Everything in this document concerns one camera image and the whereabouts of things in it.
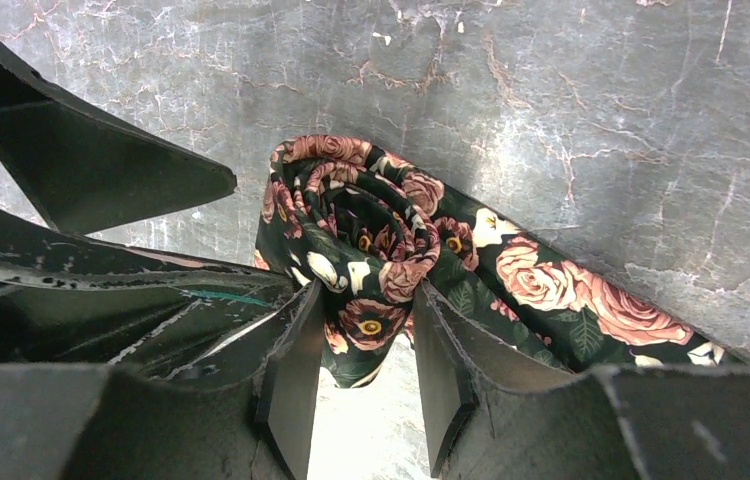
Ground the black pink rose tie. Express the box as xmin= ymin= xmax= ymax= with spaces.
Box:
xmin=255 ymin=135 xmax=736 ymax=388

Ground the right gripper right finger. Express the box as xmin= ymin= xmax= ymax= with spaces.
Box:
xmin=413 ymin=283 xmax=750 ymax=480

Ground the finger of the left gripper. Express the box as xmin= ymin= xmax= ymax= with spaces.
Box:
xmin=0 ymin=42 xmax=237 ymax=234
xmin=0 ymin=210 xmax=295 ymax=378

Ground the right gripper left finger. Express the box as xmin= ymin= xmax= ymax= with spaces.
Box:
xmin=0 ymin=285 xmax=324 ymax=479

